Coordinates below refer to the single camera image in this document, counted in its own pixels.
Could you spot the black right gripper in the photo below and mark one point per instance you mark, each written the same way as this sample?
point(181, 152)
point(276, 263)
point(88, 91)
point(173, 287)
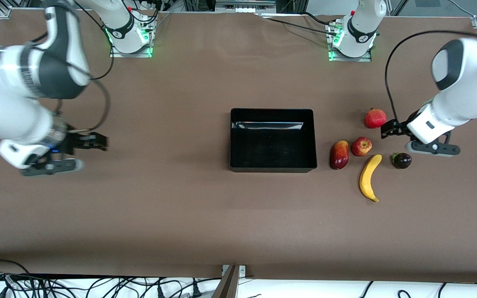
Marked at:
point(75, 141)

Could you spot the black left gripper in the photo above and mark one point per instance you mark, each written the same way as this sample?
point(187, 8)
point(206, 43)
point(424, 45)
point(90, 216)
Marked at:
point(399, 127)

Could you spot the red yellow mango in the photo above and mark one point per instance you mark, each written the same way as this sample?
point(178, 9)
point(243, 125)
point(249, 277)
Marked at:
point(339, 155)

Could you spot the dark purple eggplant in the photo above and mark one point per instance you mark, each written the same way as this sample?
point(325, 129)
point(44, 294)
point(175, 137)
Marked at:
point(402, 160)

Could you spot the red pomegranate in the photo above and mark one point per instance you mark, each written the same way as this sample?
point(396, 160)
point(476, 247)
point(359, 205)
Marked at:
point(375, 118)

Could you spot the brown table cover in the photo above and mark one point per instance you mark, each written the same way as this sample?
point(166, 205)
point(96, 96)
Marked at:
point(222, 227)

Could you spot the black plastic box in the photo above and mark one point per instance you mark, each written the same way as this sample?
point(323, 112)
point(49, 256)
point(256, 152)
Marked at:
point(271, 145)

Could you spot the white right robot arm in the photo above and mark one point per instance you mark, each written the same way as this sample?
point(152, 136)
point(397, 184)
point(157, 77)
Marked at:
point(6, 111)

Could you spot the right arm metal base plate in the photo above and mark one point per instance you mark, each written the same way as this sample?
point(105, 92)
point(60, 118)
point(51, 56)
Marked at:
point(131, 54)

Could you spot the red yellow apple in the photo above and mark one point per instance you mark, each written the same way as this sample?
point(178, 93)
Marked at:
point(361, 147)

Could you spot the metal table edge bracket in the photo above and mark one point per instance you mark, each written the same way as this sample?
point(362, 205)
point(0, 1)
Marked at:
point(232, 275)

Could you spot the yellow banana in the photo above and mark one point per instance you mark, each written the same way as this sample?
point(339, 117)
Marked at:
point(368, 178)

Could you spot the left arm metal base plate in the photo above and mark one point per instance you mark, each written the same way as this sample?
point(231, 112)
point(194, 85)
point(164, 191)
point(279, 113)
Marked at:
point(350, 58)

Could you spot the white power strip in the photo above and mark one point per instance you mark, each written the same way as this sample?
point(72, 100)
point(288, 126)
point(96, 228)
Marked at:
point(244, 8)

